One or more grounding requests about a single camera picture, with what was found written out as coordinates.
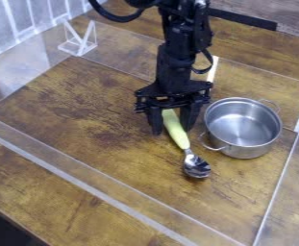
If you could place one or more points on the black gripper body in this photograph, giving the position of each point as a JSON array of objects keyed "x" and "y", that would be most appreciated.
[{"x": 175, "y": 90}]

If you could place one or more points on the green handled metal spoon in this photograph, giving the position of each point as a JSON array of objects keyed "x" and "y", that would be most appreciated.
[{"x": 196, "y": 167}]

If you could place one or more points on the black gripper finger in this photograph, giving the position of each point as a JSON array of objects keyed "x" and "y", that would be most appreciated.
[
  {"x": 156, "y": 120},
  {"x": 189, "y": 115}
]

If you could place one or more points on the black strip on table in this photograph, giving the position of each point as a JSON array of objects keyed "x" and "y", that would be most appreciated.
[{"x": 245, "y": 19}]

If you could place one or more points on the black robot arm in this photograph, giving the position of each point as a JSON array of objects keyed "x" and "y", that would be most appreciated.
[{"x": 183, "y": 55}]

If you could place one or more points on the small steel pot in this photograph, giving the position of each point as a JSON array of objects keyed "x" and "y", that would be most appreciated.
[{"x": 243, "y": 127}]

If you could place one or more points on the clear acrylic triangle bracket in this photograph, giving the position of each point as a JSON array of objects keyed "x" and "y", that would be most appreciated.
[{"x": 77, "y": 45}]

